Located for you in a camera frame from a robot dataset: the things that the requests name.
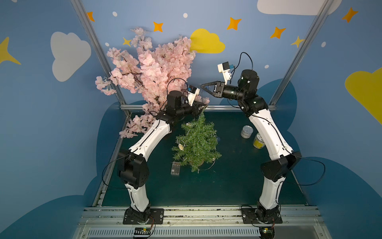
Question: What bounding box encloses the right circuit board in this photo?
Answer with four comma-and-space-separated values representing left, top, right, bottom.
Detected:
259, 228, 275, 239

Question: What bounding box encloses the front aluminium rail bed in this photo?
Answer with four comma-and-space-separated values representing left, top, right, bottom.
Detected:
73, 205, 331, 239

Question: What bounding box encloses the left circuit board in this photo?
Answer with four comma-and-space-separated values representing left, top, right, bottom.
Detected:
132, 227, 152, 239

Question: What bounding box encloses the aluminium frame post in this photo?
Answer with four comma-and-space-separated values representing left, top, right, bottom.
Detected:
268, 0, 334, 110
70, 0, 127, 105

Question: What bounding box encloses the aluminium frame rear bar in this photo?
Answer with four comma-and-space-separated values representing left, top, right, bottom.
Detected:
120, 104, 277, 112

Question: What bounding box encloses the circuit board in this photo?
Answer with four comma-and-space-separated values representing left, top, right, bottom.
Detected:
259, 228, 275, 239
132, 227, 152, 239

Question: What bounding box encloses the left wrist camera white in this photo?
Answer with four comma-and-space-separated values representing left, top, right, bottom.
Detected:
187, 85, 200, 106

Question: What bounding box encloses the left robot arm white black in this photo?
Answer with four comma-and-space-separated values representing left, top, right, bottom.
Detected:
118, 86, 206, 224

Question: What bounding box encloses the aluminium frame right post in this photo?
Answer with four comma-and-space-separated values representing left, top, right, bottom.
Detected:
268, 0, 334, 110

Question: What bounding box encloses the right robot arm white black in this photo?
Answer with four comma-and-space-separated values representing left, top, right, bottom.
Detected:
201, 69, 301, 224

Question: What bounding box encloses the silver tin can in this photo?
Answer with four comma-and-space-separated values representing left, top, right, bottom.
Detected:
240, 125, 254, 139

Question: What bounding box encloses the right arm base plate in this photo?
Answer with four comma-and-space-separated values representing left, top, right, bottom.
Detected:
240, 207, 283, 224

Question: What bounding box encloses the yellow labelled tin can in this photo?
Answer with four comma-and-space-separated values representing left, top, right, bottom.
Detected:
253, 133, 265, 149

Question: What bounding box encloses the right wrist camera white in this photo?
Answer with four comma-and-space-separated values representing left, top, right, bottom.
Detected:
217, 62, 235, 85

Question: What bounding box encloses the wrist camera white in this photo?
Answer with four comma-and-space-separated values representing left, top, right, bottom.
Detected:
187, 85, 200, 106
217, 62, 235, 85

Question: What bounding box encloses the clear plastic battery box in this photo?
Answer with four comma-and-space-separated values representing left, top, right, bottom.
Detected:
171, 162, 181, 176

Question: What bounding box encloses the small green christmas tree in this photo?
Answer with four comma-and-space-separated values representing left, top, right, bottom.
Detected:
172, 111, 222, 173

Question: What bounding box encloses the pink cherry blossom tree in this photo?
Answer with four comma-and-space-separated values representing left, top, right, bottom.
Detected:
95, 27, 196, 138

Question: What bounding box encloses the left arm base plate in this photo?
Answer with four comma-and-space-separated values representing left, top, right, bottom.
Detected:
122, 208, 164, 225

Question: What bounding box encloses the aluminium frame left post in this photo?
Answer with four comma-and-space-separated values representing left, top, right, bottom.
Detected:
70, 0, 127, 105

